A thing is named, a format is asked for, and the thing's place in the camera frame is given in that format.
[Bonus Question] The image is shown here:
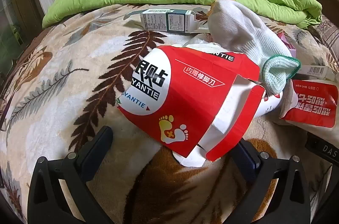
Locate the purple crumpled wrapper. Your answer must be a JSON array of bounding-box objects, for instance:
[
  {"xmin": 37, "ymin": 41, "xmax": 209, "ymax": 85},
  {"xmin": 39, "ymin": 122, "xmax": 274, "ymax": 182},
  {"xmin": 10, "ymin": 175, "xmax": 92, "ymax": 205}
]
[{"xmin": 281, "ymin": 32, "xmax": 296, "ymax": 57}]

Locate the leaf print blanket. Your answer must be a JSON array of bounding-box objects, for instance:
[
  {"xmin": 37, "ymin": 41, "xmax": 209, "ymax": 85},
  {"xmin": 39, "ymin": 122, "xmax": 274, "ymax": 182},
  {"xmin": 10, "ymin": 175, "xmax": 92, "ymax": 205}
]
[{"xmin": 0, "ymin": 3, "xmax": 339, "ymax": 224}]

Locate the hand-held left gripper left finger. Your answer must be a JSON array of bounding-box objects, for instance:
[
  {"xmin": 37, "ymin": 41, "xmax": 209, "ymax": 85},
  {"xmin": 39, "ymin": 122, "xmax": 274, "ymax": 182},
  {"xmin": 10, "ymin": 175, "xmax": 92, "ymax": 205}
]
[{"xmin": 27, "ymin": 126, "xmax": 114, "ymax": 224}]

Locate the white barcode carton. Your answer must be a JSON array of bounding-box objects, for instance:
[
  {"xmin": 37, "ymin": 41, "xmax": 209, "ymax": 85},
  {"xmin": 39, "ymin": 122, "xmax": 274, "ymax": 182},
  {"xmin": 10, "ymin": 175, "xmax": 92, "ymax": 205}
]
[{"xmin": 298, "ymin": 65, "xmax": 334, "ymax": 81}]

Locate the crumpled white plastic wrap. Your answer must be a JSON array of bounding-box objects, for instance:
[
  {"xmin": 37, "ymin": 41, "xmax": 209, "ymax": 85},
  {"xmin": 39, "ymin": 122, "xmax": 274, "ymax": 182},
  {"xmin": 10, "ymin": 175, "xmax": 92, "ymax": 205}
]
[{"xmin": 184, "ymin": 37, "xmax": 220, "ymax": 51}]

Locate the striped floral pillow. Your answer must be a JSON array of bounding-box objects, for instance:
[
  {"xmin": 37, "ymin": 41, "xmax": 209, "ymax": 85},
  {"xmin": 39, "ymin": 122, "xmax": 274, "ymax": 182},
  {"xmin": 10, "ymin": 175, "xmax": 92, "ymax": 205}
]
[{"xmin": 310, "ymin": 14, "xmax": 339, "ymax": 55}]

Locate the white plastic bottle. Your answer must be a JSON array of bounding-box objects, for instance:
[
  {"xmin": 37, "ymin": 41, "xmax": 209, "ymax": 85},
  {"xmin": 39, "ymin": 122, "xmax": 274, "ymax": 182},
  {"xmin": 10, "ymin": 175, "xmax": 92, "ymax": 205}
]
[{"xmin": 261, "ymin": 89, "xmax": 285, "ymax": 117}]

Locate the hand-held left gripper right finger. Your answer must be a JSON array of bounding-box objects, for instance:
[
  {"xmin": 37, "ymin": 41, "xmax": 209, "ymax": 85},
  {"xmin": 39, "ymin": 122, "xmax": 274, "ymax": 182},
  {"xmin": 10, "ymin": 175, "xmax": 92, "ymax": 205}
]
[{"xmin": 225, "ymin": 139, "xmax": 311, "ymax": 224}]

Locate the wooden glass panel door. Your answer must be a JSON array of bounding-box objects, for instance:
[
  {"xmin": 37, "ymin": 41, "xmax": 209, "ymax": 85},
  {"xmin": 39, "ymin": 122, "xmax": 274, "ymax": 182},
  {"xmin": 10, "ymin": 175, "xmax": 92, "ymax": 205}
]
[{"xmin": 0, "ymin": 0, "xmax": 51, "ymax": 97}]

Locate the red wet wipe packet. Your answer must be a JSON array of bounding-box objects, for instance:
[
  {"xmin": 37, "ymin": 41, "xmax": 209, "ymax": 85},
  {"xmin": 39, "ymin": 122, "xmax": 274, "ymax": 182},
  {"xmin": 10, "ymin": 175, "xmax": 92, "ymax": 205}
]
[{"xmin": 278, "ymin": 79, "xmax": 337, "ymax": 128}]

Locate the white and blue medicine box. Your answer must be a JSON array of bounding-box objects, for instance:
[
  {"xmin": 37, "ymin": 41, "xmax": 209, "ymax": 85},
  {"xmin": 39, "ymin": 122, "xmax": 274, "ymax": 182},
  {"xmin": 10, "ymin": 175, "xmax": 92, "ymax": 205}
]
[{"xmin": 124, "ymin": 9, "xmax": 210, "ymax": 34}]

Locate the red white carton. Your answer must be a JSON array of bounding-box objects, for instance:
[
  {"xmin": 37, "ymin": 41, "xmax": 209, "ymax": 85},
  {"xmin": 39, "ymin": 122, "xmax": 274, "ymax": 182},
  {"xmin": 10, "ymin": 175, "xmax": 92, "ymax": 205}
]
[{"xmin": 117, "ymin": 45, "xmax": 266, "ymax": 167}]

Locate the white knit glove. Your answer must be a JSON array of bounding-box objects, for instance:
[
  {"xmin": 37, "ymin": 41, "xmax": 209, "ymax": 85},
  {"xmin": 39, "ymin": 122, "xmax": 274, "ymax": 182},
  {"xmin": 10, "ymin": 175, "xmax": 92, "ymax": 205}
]
[{"xmin": 207, "ymin": 0, "xmax": 302, "ymax": 94}]

